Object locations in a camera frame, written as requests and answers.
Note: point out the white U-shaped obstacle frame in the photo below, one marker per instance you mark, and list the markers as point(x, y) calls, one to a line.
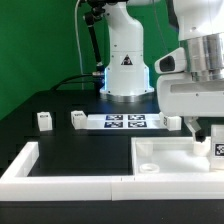
point(17, 185)

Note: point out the white square tabletop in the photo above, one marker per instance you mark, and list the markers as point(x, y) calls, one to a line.
point(160, 155)

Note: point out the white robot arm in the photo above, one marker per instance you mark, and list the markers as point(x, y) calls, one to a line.
point(201, 33)

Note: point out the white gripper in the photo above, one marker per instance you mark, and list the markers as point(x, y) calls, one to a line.
point(178, 95)

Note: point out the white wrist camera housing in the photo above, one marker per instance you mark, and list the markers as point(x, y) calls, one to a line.
point(173, 63)

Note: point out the white sheet with markers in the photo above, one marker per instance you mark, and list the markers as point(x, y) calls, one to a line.
point(123, 121)

